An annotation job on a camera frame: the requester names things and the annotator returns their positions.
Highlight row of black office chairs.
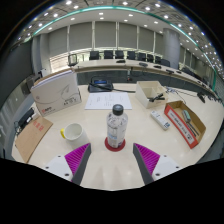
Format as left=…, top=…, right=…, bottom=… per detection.
left=67, top=49, right=204, bottom=79

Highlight white cardboard paper box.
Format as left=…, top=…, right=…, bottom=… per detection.
left=29, top=69, right=83, bottom=117

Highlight white printed paper sheet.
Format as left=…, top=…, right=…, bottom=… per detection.
left=84, top=91, right=133, bottom=111

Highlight open brown and red carton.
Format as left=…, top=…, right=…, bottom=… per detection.
left=163, top=100, right=207, bottom=150

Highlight flat round red coaster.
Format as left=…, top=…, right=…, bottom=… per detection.
left=104, top=136, right=127, bottom=153

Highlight black marker pen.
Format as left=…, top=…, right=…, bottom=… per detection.
left=185, top=120, right=200, bottom=138

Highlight brown kraft paper envelope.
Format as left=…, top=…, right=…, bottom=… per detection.
left=14, top=114, right=54, bottom=164

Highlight grey-green whiteboard eraser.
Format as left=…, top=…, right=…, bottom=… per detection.
left=181, top=109, right=192, bottom=123

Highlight small open white box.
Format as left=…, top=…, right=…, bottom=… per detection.
left=134, top=80, right=169, bottom=110

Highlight white mug yellow handle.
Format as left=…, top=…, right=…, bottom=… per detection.
left=60, top=122, right=89, bottom=149

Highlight white remote control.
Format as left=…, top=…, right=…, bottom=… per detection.
left=149, top=109, right=172, bottom=131

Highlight clear water bottle black cap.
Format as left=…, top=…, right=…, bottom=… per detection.
left=106, top=103, right=129, bottom=149

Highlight group of ceiling lights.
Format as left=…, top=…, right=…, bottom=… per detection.
left=19, top=0, right=221, bottom=68

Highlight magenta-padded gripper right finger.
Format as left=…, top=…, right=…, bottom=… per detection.
left=132, top=142, right=184, bottom=186

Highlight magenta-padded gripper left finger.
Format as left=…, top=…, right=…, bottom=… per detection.
left=42, top=142, right=92, bottom=186

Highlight long curved conference desk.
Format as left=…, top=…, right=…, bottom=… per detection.
left=71, top=58, right=224, bottom=101

